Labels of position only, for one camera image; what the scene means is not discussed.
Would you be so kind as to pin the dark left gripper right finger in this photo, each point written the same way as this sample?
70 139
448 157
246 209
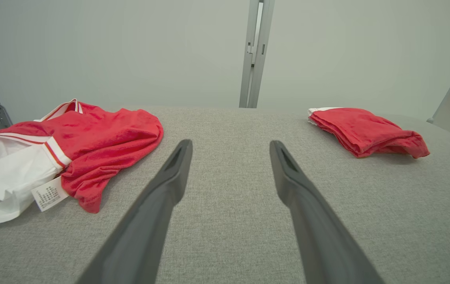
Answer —
315 228

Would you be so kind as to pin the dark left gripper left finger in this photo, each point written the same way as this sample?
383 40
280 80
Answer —
146 221

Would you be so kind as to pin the red white basketball jersey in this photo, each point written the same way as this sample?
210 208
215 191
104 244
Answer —
102 146

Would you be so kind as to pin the red shirt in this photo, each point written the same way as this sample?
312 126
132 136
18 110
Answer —
367 132

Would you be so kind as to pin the grey metal partition post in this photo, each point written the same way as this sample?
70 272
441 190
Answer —
254 55

